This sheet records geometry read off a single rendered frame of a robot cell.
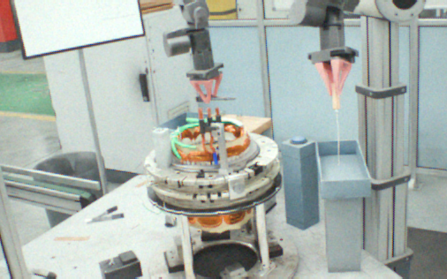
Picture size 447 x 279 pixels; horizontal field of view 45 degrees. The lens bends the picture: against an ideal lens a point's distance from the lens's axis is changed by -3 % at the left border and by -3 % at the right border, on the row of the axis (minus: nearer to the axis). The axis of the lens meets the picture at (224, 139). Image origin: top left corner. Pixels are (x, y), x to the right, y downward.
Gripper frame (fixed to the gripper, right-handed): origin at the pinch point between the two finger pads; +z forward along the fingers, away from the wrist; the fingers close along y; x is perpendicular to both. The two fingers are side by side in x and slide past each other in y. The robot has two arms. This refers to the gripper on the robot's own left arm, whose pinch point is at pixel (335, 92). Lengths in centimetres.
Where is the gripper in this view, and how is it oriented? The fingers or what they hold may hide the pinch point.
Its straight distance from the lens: 125.8
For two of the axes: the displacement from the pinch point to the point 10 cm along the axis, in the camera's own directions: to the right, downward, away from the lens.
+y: 7.8, -0.7, -6.2
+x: 6.2, 0.5, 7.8
